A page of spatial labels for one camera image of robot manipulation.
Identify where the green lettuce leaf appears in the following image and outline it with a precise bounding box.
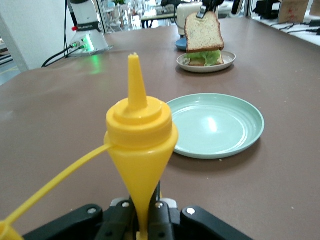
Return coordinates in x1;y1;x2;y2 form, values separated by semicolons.
183;49;224;68

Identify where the brown cardboard box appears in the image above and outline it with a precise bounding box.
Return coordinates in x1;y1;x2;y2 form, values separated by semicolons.
278;0;314;24

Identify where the beige plate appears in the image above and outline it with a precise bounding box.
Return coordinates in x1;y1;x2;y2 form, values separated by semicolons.
176;50;237;74

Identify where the mint green plate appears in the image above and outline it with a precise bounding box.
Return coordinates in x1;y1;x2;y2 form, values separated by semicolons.
163;92;266;160

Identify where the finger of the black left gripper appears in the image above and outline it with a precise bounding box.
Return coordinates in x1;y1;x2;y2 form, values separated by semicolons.
195;4;209;20

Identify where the white two-slot toaster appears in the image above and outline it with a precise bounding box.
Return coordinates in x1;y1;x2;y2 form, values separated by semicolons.
176;2;219;36

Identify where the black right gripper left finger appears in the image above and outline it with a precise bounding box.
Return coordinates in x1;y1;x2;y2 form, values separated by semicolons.
22;197;137;240

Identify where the black base supply cable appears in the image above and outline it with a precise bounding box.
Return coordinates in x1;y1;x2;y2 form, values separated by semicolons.
40;0;84;69

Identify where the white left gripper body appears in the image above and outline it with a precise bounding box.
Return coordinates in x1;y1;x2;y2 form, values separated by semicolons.
201;0;226;13

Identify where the yellow mustard squeeze bottle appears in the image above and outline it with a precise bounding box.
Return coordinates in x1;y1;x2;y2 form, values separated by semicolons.
0;52;180;240

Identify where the brown toast slice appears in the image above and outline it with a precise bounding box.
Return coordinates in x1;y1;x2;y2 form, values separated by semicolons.
185;55;225;67
184;10;225;54

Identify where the blue plate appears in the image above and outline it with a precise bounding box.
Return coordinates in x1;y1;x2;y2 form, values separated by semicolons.
174;37;189;53

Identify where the grey metal frame post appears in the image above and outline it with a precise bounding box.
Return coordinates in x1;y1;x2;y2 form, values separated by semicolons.
0;12;30;74

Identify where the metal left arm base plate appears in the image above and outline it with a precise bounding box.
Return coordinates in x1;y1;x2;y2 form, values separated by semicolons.
65;44;115;59

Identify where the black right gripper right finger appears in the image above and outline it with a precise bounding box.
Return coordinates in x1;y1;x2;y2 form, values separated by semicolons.
147;182;254;240

